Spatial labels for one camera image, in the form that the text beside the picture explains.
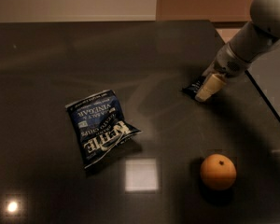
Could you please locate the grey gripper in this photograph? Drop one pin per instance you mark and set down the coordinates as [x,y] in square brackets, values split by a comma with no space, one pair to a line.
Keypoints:
[226,63]

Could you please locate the dark blue rxbar wrapper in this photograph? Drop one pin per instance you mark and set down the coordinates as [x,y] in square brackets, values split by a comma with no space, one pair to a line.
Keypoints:
[192,89]

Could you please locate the blue kettle chip bag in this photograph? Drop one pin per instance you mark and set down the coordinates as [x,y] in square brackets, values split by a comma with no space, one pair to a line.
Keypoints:
[99,125]

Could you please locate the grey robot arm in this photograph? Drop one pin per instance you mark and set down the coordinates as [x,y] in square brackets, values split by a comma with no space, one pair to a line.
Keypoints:
[257,37]

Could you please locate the orange fruit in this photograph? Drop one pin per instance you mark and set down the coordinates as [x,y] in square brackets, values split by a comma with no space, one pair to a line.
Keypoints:
[218,172]

